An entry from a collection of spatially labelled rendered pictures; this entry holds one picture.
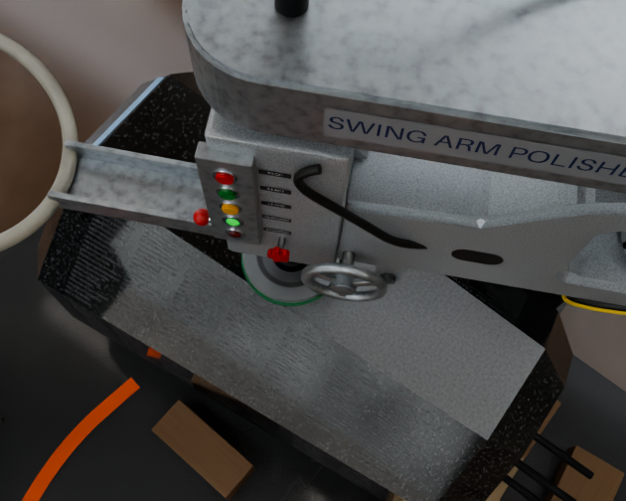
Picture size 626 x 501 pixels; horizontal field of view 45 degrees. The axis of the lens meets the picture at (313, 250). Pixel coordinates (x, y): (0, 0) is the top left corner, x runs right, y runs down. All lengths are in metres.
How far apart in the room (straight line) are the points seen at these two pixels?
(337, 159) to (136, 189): 0.61
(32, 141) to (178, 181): 1.47
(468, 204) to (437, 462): 0.73
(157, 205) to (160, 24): 1.68
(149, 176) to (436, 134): 0.76
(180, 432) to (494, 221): 1.42
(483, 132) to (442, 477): 0.99
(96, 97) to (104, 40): 0.26
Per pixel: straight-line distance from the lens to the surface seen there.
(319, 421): 1.76
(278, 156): 1.01
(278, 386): 1.76
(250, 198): 1.11
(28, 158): 2.90
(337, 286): 1.27
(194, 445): 2.31
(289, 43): 0.90
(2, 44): 1.64
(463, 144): 0.92
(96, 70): 3.03
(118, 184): 1.53
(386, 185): 1.15
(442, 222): 1.15
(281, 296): 1.61
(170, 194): 1.50
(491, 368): 1.68
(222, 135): 1.01
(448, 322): 1.69
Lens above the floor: 2.41
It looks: 69 degrees down
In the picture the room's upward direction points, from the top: 4 degrees clockwise
